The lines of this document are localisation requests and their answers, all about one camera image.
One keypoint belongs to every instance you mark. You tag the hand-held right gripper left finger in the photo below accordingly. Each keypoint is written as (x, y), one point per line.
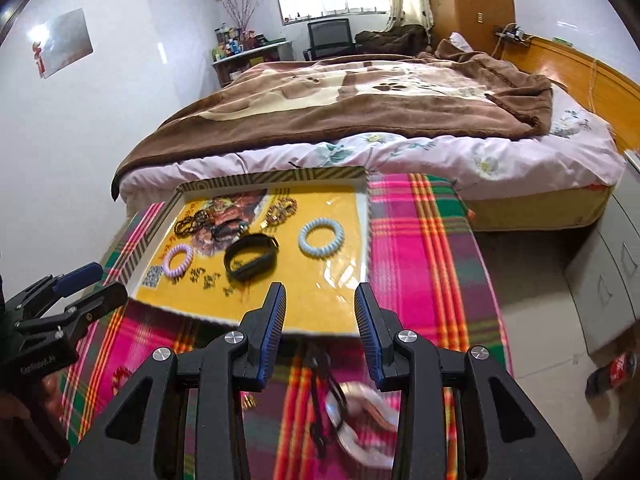
(272, 330)

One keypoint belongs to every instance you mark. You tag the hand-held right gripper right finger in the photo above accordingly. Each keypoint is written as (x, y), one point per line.
(367, 340)

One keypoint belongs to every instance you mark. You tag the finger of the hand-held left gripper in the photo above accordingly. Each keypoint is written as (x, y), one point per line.
(77, 277)
(102, 302)

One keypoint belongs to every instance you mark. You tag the striped cardboard box yellow inside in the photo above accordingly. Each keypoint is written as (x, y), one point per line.
(310, 300)

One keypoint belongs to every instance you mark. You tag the black wristband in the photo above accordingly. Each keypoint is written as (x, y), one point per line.
(267, 245)

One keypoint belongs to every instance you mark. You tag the plaid pink green tablecloth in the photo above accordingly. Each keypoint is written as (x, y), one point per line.
(425, 260)

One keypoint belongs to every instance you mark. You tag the yellow bed base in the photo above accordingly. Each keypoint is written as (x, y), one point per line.
(540, 210)

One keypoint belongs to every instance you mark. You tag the bed with brown blanket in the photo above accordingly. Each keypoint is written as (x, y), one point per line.
(500, 160)

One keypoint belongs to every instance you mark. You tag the brown plush blanket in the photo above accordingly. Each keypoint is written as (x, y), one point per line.
(350, 110)

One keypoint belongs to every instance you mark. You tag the red black slipper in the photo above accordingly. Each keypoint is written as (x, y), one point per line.
(612, 372)

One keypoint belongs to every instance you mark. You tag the white drawer nightstand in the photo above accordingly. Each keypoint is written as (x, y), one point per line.
(610, 280)

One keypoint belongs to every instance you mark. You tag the white desk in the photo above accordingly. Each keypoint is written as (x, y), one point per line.
(250, 60)

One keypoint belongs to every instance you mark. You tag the group of bottles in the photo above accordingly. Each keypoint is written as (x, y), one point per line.
(232, 45)

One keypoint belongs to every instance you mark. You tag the black office chair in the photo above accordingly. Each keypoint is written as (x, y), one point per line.
(327, 35)

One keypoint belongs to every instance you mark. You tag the dark brown cloth pile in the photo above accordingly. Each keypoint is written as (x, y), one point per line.
(395, 40)

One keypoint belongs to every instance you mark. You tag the dry branches in vase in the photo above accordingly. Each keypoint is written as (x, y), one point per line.
(242, 10)

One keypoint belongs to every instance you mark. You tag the window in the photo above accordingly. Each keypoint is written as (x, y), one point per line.
(330, 0)

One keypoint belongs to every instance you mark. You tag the power strip on shelf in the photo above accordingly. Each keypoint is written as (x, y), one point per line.
(512, 34)

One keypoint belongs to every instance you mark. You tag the wooden headboard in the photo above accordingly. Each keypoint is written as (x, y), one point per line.
(575, 65)

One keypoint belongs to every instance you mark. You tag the wooden wardrobe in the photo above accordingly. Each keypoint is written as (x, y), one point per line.
(470, 5)

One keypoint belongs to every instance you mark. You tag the grey wall poster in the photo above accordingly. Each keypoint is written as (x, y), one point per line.
(65, 42)

